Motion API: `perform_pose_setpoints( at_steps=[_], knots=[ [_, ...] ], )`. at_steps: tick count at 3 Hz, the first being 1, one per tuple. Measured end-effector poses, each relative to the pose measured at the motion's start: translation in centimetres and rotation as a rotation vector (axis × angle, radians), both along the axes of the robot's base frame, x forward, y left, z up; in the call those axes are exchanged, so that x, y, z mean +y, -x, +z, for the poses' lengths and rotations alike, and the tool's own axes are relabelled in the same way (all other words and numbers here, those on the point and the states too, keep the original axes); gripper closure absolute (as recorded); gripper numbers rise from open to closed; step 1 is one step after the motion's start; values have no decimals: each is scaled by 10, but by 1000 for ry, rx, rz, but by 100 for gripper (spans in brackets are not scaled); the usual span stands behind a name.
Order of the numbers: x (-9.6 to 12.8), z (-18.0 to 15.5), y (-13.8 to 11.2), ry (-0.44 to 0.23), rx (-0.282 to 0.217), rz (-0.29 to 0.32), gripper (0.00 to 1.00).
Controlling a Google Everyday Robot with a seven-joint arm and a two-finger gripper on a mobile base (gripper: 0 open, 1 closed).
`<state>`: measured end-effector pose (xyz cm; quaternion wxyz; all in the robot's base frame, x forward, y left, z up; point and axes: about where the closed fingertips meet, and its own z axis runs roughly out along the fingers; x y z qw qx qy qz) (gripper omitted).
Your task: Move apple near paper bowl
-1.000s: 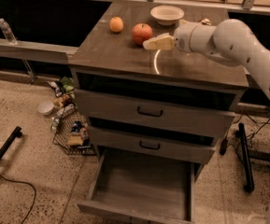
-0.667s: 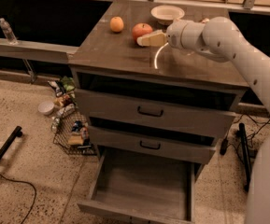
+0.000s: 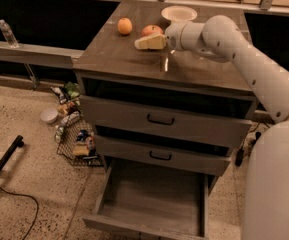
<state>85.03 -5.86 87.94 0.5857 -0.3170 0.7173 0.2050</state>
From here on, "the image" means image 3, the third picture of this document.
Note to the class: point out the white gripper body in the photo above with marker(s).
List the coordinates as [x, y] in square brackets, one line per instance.
[173, 36]

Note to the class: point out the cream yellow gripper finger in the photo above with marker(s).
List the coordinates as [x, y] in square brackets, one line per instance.
[151, 42]

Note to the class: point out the red apple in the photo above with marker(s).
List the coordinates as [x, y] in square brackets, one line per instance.
[151, 29]

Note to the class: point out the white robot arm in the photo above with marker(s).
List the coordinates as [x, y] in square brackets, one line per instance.
[266, 201]

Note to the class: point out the white paper bowl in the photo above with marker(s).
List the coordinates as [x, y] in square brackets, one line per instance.
[178, 14]

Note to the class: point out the small white bowl on floor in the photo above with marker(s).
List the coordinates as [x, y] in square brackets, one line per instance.
[49, 116]

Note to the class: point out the orange fruit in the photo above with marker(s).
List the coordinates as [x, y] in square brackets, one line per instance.
[124, 26]

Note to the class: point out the grey wooden drawer cabinet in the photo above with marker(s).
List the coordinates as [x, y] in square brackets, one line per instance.
[112, 68]

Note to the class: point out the green snack bag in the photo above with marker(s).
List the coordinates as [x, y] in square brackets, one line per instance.
[72, 89]

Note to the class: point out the blue snack packet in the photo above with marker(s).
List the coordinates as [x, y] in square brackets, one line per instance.
[82, 135]

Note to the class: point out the clear plastic water bottle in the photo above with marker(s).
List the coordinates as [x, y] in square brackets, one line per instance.
[8, 34]

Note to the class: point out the open bottom drawer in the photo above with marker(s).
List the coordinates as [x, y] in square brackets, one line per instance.
[149, 202]

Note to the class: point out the black stand leg left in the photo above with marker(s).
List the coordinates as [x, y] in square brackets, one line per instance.
[17, 143]

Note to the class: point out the top drawer with handle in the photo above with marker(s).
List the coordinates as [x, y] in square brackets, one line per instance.
[158, 121]

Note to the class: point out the drawer with handle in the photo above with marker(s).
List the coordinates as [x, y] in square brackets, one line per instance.
[166, 157]
[158, 121]

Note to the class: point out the middle drawer with handle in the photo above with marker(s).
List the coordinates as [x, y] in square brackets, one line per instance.
[166, 157]

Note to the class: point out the black wire basket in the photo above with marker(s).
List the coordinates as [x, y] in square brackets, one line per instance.
[78, 153]

